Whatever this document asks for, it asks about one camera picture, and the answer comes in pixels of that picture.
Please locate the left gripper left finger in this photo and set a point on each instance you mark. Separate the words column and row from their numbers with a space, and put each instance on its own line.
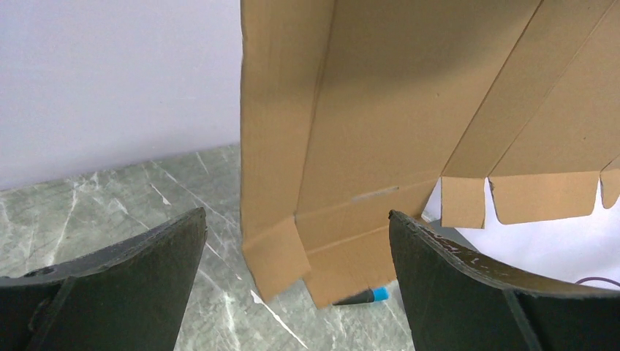
column 131, row 295

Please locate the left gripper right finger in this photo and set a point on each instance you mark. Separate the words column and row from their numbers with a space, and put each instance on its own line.
column 456, row 298

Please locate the brown cardboard box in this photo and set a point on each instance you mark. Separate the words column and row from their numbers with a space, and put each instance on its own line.
column 351, row 109

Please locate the black blue marker pen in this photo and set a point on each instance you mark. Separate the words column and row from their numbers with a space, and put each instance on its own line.
column 366, row 296

